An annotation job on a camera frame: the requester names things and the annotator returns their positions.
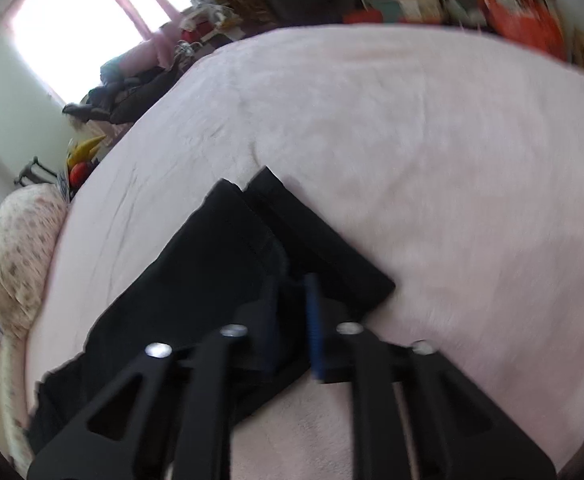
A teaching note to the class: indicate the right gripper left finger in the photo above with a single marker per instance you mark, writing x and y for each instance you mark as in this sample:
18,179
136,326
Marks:
169,413

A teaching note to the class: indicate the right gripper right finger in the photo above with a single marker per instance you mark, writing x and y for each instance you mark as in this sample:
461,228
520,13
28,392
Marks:
414,414

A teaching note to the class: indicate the black pants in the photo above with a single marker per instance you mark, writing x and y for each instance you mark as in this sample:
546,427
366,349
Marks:
229,249

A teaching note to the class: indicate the floral rolled duvet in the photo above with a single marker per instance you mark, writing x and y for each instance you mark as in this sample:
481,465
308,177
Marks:
30,222

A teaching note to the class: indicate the pink bed blanket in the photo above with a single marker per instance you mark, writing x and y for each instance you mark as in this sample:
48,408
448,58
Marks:
453,161

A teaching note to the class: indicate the yellow red plush toy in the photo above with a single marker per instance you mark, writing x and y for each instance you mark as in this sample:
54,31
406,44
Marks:
79,160

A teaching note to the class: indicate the dark clothes pile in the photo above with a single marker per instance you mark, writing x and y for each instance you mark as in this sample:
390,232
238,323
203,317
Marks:
123,100

